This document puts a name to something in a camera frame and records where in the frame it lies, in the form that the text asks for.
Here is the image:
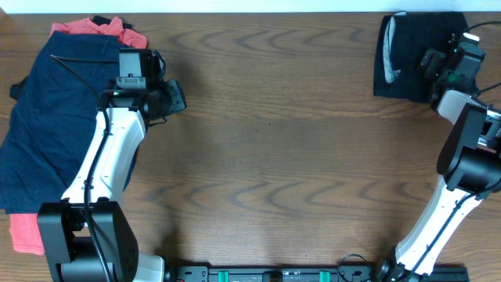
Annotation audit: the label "red garment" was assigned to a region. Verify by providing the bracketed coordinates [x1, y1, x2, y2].
[8, 16, 148, 255]

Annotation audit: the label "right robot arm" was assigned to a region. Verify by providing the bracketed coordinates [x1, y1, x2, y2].
[374, 32, 500, 281]

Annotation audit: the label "navy blue garment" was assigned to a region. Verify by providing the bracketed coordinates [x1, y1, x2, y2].
[1, 32, 123, 214]

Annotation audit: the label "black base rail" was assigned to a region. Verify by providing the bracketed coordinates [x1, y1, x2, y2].
[164, 265, 470, 282]

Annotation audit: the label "black shorts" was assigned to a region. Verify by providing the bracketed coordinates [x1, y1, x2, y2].
[373, 11, 467, 103]

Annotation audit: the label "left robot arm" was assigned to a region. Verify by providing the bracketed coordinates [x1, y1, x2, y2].
[37, 48, 187, 281]

